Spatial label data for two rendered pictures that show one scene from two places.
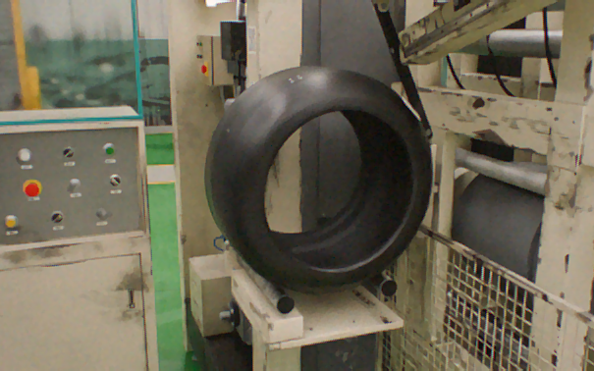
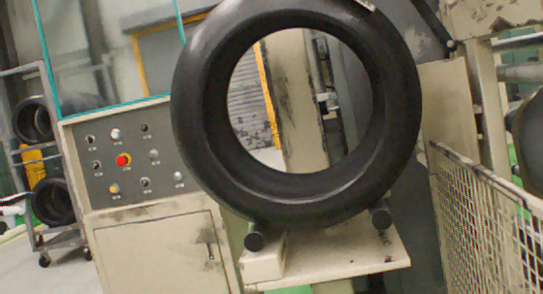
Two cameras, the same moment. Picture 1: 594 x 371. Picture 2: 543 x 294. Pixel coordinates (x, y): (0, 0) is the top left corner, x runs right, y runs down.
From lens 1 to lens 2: 0.78 m
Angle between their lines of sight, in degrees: 28
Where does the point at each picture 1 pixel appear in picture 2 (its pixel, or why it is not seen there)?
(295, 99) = (216, 16)
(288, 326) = (261, 266)
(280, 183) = (296, 123)
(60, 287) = (151, 240)
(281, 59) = not seen: hidden behind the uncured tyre
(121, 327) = (206, 276)
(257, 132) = (185, 58)
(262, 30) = not seen: outside the picture
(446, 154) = (481, 66)
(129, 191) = not seen: hidden behind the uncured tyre
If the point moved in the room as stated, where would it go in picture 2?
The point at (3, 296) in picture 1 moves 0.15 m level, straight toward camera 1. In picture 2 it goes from (113, 247) to (100, 262)
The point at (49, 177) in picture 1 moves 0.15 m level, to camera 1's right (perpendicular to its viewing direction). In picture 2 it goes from (135, 149) to (165, 144)
